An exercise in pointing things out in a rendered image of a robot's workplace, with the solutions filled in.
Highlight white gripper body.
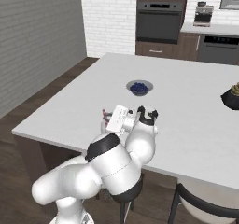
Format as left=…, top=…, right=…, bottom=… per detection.
left=106, top=105, right=130, bottom=134

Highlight brown island counter base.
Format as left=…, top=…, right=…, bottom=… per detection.
left=13, top=135, right=88, bottom=186

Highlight blueberries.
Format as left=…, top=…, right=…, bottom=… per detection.
left=130, top=82, right=149, bottom=95

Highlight grey bowl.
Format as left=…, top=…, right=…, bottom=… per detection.
left=125, top=79, right=155, bottom=97

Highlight brown lower cupboard run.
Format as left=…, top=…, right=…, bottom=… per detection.
left=134, top=31, right=201, bottom=62

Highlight black pot with tan contents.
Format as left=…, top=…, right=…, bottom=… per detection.
left=220, top=81, right=239, bottom=111

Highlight dark grey dishwasher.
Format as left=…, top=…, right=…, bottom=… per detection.
left=196, top=34, right=239, bottom=66

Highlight silver coffee machine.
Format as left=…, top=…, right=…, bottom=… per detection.
left=192, top=1, right=215, bottom=28

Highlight black wall oven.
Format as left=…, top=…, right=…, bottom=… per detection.
left=135, top=0, right=187, bottom=45

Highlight white chair with black frame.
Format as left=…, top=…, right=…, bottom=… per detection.
left=167, top=175, right=239, bottom=224

